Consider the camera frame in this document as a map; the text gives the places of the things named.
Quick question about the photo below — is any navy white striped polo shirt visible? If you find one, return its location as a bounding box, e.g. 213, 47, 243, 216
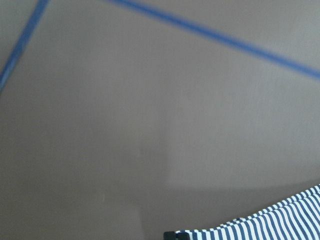
175, 185, 320, 240

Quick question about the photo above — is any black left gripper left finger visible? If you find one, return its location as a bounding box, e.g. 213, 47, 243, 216
163, 231, 176, 240

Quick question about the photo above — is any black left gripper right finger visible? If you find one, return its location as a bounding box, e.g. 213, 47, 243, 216
177, 232, 190, 240

